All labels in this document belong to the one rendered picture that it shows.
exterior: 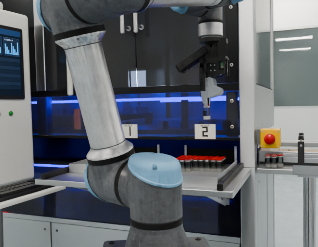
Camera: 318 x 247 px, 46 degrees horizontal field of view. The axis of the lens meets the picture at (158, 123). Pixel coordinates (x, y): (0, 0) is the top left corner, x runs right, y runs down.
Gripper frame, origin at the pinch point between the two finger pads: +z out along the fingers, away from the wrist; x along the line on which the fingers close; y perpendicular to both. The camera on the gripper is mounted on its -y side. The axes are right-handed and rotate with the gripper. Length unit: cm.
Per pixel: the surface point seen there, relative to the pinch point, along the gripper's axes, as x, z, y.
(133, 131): 30, 11, -40
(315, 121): 491, 29, 46
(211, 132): 30.5, 11.3, -5.1
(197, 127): 30.5, 9.4, -10.9
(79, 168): 5, 24, -50
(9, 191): -10, 30, -71
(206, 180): -6.8, 23.0, 1.7
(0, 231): 13, 55, -99
